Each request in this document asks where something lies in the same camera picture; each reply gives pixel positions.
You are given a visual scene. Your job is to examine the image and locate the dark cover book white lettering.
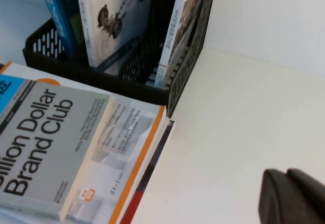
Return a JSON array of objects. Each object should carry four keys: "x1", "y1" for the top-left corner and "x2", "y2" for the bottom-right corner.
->
[{"x1": 118, "y1": 118, "x2": 176, "y2": 224}]

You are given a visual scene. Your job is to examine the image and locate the white book with orange border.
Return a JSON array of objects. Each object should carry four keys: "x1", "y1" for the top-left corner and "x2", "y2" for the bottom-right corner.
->
[{"x1": 0, "y1": 61, "x2": 169, "y2": 224}]

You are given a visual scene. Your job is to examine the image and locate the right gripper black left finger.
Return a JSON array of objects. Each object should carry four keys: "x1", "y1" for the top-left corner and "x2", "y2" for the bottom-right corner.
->
[{"x1": 258, "y1": 169, "x2": 318, "y2": 224}]

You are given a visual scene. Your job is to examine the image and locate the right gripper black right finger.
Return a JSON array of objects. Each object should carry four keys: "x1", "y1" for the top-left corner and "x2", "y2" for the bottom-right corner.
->
[{"x1": 286, "y1": 168, "x2": 325, "y2": 224}]

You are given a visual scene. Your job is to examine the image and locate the black plastic mesh book stand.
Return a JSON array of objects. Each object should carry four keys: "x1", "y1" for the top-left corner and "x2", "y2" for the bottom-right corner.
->
[{"x1": 22, "y1": 0, "x2": 218, "y2": 118}]

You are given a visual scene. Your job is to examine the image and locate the car suspension book white spine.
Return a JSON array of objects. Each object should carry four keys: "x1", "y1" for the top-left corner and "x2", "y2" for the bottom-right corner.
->
[{"x1": 75, "y1": 0, "x2": 153, "y2": 69}]

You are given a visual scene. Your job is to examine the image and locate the blue grey Brand Club book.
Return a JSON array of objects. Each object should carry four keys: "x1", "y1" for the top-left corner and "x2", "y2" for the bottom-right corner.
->
[{"x1": 0, "y1": 74, "x2": 115, "y2": 222}]

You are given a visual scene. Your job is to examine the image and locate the white driverless car book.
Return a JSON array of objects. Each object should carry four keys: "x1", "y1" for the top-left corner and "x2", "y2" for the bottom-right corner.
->
[{"x1": 154, "y1": 0, "x2": 208, "y2": 89}]

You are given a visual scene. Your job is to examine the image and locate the blue spine yellow cover book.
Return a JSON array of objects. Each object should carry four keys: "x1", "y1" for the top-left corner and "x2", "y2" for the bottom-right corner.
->
[{"x1": 37, "y1": 0, "x2": 77, "y2": 60}]

